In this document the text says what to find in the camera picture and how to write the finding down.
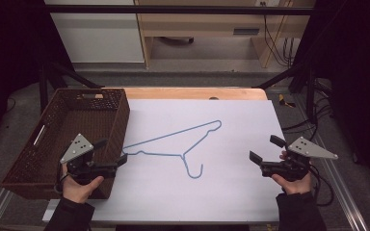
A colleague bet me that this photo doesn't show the blue wire clothes hanger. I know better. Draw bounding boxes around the blue wire clothes hanger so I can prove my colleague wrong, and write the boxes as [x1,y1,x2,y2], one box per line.
[121,119,224,180]

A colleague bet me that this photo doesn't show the black floor cables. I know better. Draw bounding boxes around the black floor cables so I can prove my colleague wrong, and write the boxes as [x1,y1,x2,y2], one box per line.
[281,79,335,142]

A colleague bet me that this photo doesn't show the brown woven basket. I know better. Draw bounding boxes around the brown woven basket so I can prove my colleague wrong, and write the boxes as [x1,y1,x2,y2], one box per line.
[0,88,132,201]

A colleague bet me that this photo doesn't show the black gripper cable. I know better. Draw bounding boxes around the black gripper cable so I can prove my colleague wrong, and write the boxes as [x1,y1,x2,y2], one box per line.
[307,164,335,208]

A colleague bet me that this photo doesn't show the dark curtain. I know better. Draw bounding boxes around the dark curtain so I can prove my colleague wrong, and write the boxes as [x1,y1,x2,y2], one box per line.
[293,0,370,195]
[0,0,75,156]

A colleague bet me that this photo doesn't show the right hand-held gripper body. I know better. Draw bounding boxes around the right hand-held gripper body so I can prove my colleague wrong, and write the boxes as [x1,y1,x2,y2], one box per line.
[260,136,339,183]

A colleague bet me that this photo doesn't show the yellow and black tool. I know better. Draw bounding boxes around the yellow and black tool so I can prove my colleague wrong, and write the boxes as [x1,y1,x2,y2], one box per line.
[277,93,297,109]

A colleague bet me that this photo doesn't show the black hanging cables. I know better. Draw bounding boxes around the black hanging cables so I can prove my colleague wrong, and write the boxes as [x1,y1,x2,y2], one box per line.
[259,1,301,68]

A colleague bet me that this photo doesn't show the light wooden desk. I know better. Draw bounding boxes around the light wooden desk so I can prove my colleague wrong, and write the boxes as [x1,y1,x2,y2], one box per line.
[134,0,316,69]

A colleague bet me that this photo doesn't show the white cabinet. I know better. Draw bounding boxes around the white cabinet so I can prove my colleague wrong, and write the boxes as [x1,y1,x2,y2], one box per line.
[43,0,145,64]

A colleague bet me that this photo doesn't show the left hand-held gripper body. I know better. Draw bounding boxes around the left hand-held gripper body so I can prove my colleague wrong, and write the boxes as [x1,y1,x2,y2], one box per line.
[59,133,119,187]

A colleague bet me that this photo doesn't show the white table sheet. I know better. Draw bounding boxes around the white table sheet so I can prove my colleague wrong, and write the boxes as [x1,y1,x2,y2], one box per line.
[41,98,286,224]

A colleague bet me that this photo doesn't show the person's left hand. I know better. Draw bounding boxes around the person's left hand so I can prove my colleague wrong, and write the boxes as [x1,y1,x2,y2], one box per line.
[61,163,106,205]

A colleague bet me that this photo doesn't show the black horizontal frame bar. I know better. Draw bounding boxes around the black horizontal frame bar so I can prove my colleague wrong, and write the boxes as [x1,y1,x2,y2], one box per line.
[42,4,314,16]

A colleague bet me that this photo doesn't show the person's right hand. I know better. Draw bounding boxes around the person's right hand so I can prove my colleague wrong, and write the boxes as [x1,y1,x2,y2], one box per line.
[271,150,313,196]

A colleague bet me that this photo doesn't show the grey drawer handle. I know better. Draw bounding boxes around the grey drawer handle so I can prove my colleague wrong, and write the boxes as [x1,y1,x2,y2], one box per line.
[232,27,261,36]

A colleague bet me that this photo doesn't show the black slanted frame strut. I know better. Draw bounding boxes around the black slanted frame strut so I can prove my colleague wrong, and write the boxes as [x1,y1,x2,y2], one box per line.
[38,62,104,114]
[255,60,316,123]

